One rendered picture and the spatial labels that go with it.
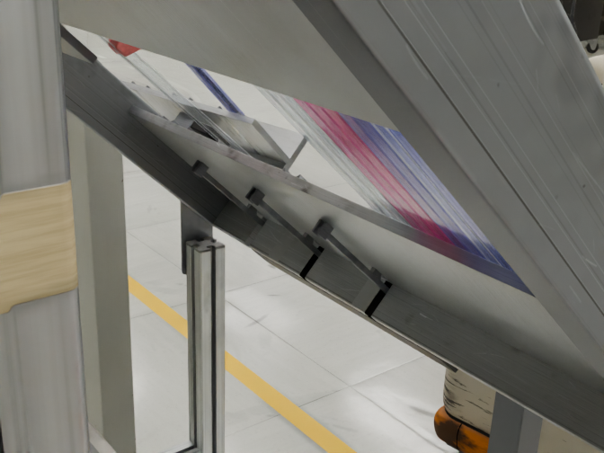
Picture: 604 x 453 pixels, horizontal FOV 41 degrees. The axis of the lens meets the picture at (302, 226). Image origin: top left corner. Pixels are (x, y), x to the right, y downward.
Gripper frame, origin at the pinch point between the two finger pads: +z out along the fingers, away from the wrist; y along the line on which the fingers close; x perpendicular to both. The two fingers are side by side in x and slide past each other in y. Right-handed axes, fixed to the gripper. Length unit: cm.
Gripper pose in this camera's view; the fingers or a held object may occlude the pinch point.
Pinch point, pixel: (121, 44)
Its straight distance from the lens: 84.7
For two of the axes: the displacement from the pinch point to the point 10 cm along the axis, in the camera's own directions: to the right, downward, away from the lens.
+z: -5.7, 8.1, -1.4
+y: 6.1, 3.1, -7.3
